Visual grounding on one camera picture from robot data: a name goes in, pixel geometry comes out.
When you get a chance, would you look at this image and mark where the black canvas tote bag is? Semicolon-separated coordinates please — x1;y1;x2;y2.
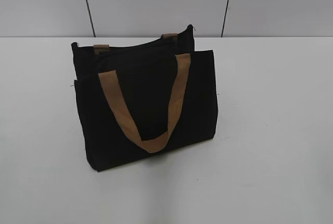
71;25;218;171

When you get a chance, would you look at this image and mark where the tan front bag handle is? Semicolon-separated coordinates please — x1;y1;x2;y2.
98;53;191;154

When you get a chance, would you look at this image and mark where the tan bag handle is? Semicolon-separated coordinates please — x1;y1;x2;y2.
98;53;191;154
93;33;178;53

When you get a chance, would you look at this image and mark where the tan rear bag handle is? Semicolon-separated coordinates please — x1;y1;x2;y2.
93;33;178;53

